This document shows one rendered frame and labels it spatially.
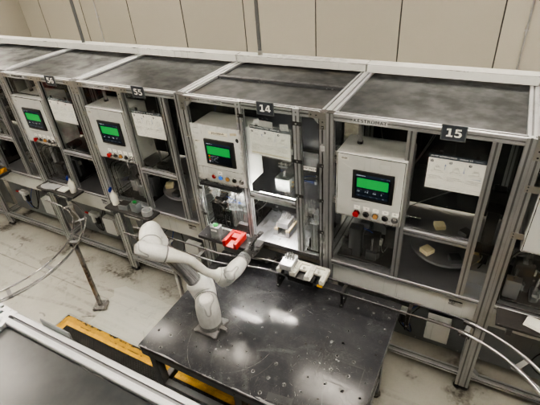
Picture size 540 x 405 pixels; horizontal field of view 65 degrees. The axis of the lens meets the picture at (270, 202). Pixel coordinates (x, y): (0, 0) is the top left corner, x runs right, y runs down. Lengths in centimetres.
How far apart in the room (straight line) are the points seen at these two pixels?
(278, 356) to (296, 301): 47
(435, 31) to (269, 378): 460
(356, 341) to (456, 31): 414
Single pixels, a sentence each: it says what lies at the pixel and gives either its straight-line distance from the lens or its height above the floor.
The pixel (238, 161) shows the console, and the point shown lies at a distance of 298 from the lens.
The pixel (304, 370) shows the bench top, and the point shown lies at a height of 68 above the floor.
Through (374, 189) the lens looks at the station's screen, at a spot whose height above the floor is 160.
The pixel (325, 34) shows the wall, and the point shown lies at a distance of 634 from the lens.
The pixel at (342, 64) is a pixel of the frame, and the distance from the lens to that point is 326.
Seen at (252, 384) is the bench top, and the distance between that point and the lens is 275.
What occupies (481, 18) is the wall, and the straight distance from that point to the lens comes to 587.
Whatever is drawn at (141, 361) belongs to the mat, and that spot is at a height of 1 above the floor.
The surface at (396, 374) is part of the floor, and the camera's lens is 365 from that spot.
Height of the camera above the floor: 298
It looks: 34 degrees down
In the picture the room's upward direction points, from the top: 5 degrees counter-clockwise
